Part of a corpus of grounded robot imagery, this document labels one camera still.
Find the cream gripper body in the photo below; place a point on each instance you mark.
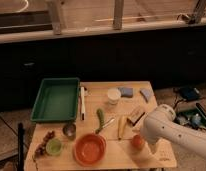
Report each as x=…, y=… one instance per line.
x=153, y=147

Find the red apple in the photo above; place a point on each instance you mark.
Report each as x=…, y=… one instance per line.
x=138, y=142

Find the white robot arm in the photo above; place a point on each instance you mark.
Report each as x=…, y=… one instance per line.
x=159, y=124

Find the white paper cup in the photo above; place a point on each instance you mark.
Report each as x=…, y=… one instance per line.
x=113, y=95

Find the small metal cup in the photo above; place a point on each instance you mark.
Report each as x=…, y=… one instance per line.
x=69, y=130

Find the small green cup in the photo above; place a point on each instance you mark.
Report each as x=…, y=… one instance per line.
x=53, y=147

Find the wooden block brush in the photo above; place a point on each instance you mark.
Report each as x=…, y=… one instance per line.
x=135, y=115

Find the yellow banana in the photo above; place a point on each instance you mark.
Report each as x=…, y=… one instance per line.
x=121, y=126

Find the green box of items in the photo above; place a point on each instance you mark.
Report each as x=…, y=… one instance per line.
x=193, y=118

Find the blue sponge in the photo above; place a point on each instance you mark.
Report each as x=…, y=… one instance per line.
x=126, y=92

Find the black device on floor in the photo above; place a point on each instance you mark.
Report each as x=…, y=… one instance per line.
x=189, y=93

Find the orange plastic bowl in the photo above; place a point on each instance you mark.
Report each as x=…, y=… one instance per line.
x=89, y=149

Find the white marker pen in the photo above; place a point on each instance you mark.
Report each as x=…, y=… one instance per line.
x=83, y=110

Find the green plastic tray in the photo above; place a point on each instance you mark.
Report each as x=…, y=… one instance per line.
x=56, y=101

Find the dark grape bunch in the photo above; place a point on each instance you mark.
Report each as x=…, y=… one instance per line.
x=41, y=148

